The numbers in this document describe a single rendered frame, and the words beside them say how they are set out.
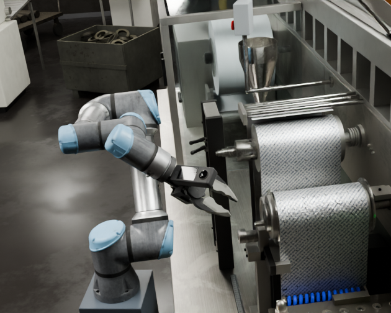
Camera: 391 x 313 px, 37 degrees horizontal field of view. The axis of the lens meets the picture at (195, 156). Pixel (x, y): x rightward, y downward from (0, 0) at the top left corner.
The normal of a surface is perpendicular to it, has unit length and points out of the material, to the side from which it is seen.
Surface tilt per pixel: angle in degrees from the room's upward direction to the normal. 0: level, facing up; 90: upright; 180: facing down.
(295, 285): 90
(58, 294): 0
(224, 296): 0
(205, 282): 0
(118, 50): 90
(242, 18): 90
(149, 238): 58
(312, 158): 92
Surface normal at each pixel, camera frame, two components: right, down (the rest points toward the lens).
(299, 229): 0.08, 0.42
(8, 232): -0.09, -0.90
